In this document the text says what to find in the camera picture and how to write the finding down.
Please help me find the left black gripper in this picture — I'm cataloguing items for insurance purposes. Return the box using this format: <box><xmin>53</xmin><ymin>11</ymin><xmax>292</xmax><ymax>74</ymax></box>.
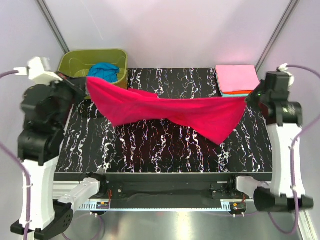
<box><xmin>46</xmin><ymin>70</ymin><xmax>89</xmax><ymax>130</ymax></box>

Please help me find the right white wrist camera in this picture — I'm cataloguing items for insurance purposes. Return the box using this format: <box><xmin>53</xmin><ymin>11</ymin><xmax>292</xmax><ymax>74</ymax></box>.
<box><xmin>276</xmin><ymin>63</ymin><xmax>295</xmax><ymax>87</ymax></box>

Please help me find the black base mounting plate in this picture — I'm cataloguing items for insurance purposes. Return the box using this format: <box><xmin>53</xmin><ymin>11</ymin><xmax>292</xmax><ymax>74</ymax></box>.
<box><xmin>53</xmin><ymin>172</ymin><xmax>272</xmax><ymax>212</ymax></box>

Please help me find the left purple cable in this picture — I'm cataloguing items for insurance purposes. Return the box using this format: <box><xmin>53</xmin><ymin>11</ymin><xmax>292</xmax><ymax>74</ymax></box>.
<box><xmin>0</xmin><ymin>70</ymin><xmax>106</xmax><ymax>240</ymax></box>

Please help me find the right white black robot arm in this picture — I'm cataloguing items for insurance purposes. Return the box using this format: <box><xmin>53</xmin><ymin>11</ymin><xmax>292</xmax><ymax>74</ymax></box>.
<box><xmin>227</xmin><ymin>71</ymin><xmax>314</xmax><ymax>213</ymax></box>

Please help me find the folded orange t shirt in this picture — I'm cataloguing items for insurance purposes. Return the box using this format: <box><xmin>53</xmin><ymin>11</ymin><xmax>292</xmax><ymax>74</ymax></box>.
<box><xmin>224</xmin><ymin>90</ymin><xmax>253</xmax><ymax>95</ymax></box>

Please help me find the white slotted cable duct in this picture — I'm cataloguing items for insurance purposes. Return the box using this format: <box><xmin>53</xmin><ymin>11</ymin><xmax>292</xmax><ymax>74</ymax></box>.
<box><xmin>78</xmin><ymin>200</ymin><xmax>110</xmax><ymax>212</ymax></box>

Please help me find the magenta t shirt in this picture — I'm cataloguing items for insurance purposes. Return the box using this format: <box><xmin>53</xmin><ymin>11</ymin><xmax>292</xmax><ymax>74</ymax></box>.
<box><xmin>86</xmin><ymin>77</ymin><xmax>247</xmax><ymax>145</ymax></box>

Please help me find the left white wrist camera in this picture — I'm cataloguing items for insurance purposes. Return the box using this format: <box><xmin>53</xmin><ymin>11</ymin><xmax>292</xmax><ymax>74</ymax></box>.
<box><xmin>13</xmin><ymin>57</ymin><xmax>63</xmax><ymax>85</ymax></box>

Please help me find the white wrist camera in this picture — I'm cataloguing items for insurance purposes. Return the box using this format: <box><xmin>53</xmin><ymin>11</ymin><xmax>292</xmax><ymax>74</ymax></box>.
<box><xmin>13</xmin><ymin>57</ymin><xmax>63</xmax><ymax>85</ymax></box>
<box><xmin>276</xmin><ymin>63</ymin><xmax>295</xmax><ymax>87</ymax></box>

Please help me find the folded light teal t shirt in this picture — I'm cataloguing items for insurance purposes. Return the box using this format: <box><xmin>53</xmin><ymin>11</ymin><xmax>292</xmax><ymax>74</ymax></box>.
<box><xmin>215</xmin><ymin>73</ymin><xmax>249</xmax><ymax>98</ymax></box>

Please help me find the teal blue t shirt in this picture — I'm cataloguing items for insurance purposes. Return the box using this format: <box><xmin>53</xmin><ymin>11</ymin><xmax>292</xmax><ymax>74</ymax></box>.
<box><xmin>87</xmin><ymin>62</ymin><xmax>120</xmax><ymax>83</ymax></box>

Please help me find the folded pink t shirt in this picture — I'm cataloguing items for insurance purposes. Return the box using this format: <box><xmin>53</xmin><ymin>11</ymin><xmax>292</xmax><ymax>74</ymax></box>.
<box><xmin>215</xmin><ymin>65</ymin><xmax>260</xmax><ymax>94</ymax></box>

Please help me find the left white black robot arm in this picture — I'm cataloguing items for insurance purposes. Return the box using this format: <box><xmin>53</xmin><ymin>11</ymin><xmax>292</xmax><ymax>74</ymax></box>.
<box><xmin>10</xmin><ymin>72</ymin><xmax>108</xmax><ymax>240</ymax></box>

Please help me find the olive green plastic bin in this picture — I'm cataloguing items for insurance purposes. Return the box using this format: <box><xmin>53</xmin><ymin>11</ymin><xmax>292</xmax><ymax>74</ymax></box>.
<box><xmin>58</xmin><ymin>49</ymin><xmax>128</xmax><ymax>90</ymax></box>

